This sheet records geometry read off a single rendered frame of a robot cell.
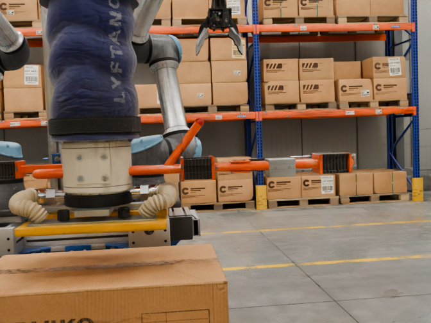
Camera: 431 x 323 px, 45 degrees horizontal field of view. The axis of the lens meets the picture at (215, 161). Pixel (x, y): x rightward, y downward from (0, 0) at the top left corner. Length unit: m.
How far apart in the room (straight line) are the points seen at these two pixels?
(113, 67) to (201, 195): 7.37
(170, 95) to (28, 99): 6.84
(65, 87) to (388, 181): 8.40
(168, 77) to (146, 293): 1.03
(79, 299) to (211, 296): 0.28
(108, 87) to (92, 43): 0.10
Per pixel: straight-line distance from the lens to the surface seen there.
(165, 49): 2.04
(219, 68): 8.62
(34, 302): 1.22
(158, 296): 1.18
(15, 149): 1.93
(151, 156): 1.84
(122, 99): 1.26
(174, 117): 1.95
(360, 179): 9.19
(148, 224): 1.20
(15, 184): 1.93
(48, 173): 1.34
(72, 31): 1.28
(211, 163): 1.29
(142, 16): 1.89
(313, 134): 10.23
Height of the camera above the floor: 1.27
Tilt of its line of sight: 3 degrees down
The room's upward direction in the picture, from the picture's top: 2 degrees counter-clockwise
